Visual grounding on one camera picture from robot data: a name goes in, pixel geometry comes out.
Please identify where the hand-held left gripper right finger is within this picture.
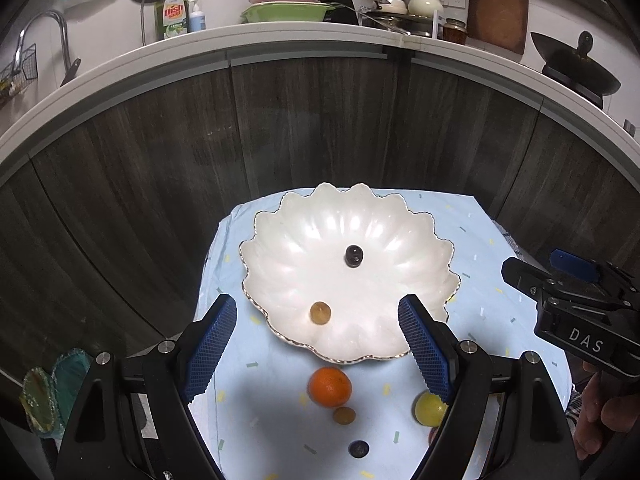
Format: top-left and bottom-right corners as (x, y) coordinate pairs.
(397, 294), (583, 480)

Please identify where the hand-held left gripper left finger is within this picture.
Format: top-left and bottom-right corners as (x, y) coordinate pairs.
(54, 294), (238, 480)

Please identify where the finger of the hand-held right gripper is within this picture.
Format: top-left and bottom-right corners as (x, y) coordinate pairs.
(549, 248), (640, 307)
(502, 257), (556, 307)

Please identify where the yellow-green round fruit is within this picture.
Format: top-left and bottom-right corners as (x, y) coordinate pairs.
(413, 392), (448, 428)

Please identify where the white scalloped ceramic bowl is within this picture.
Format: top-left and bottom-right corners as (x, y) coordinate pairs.
(238, 182), (462, 365)

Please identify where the person's right hand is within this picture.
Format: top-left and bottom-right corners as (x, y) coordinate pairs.
(575, 360), (640, 462)

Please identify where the light blue patterned tablecloth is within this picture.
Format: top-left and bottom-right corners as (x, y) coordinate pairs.
(192, 187), (573, 480)

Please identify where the large orange tangerine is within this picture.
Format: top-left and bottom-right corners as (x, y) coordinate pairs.
(308, 366), (353, 407)

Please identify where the teal ruffled glass dish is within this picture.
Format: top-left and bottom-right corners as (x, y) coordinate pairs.
(51, 350), (94, 428)

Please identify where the yellow-green ruffled glass dish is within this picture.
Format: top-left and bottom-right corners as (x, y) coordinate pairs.
(19, 366), (62, 435)

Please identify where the black wok lid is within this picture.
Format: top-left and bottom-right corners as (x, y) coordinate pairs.
(530, 31), (624, 102)

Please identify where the glass jar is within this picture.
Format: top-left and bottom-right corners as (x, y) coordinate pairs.
(442, 18), (469, 45)

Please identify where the brown wooden cutting board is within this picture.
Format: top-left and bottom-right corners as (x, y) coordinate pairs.
(467, 0), (530, 56)

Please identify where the steel dish rack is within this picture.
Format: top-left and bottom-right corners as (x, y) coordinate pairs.
(364, 12), (437, 37)

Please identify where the white kitchen countertop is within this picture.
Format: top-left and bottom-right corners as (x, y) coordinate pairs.
(0, 22), (640, 173)

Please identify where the green dish soap bottle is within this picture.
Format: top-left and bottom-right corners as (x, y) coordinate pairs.
(154, 0), (190, 42)

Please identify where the thin metal gooseneck tap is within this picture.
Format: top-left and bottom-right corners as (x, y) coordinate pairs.
(140, 0), (162, 46)

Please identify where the green baking dish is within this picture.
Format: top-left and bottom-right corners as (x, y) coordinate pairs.
(240, 2), (337, 25)

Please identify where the steel kitchen faucet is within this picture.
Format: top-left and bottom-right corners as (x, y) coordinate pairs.
(14, 10), (82, 87)

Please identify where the black wire basket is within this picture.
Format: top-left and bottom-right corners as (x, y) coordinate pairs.
(0, 44), (39, 107)

